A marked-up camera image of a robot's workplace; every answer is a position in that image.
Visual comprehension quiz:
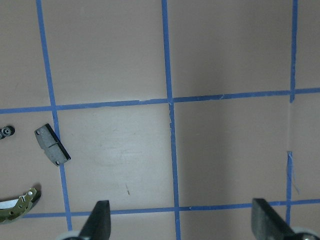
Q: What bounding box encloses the black bearing gear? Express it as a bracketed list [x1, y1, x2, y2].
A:
[0, 125, 15, 139]

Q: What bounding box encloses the brown paper table cover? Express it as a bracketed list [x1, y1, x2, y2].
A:
[0, 0, 320, 240]

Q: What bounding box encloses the olive brake shoe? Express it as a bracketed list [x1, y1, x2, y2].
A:
[0, 184, 42, 225]

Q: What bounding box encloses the black brake pad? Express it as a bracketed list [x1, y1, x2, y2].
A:
[34, 123, 71, 167]

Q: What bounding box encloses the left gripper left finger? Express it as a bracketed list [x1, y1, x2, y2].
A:
[78, 200, 111, 240]

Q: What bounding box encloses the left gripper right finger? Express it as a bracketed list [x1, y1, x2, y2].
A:
[251, 198, 297, 240]

